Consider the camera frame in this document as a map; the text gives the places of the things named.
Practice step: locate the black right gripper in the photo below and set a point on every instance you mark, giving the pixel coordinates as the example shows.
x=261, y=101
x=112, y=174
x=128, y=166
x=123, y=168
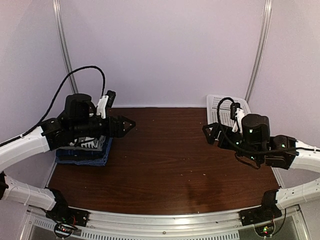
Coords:
x=215, y=133

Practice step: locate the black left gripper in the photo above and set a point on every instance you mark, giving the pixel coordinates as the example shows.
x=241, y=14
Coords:
x=109, y=132

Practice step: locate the black white plaid shirt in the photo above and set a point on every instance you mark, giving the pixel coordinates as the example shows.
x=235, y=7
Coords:
x=88, y=143

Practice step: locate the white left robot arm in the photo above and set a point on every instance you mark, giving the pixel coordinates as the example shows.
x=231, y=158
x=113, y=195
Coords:
x=27, y=157

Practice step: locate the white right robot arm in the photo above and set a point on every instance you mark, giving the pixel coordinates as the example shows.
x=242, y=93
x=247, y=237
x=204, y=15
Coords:
x=296, y=164

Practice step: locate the white plastic laundry basket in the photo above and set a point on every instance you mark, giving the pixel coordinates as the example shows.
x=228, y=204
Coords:
x=212, y=101

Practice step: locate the blue white checked folded shirt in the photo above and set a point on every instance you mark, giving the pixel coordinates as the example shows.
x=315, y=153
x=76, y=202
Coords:
x=95, y=163

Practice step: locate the right circuit board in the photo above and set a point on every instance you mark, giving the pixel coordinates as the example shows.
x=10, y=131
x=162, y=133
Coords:
x=264, y=230

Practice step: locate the circuit board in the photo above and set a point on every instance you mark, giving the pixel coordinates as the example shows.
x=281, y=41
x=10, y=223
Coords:
x=264, y=230
x=62, y=231

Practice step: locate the left circuit board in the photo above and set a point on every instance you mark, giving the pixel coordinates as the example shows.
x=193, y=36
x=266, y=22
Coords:
x=62, y=231

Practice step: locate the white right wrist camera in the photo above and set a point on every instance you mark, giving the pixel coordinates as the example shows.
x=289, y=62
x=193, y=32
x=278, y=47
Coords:
x=237, y=114

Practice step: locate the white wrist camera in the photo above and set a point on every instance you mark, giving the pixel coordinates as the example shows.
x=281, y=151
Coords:
x=105, y=102
x=237, y=114

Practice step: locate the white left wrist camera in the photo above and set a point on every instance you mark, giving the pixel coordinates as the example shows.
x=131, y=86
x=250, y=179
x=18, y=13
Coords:
x=105, y=102

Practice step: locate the aluminium front rail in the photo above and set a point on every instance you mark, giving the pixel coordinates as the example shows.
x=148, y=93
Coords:
x=221, y=225

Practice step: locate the left aluminium frame post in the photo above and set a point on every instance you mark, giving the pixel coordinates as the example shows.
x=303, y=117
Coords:
x=61, y=35

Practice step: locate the aluminium frame post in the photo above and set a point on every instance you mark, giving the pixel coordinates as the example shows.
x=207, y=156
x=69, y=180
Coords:
x=264, y=32
x=61, y=35

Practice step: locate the right aluminium frame post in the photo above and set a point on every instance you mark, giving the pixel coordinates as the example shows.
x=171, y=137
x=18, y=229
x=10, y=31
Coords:
x=264, y=32

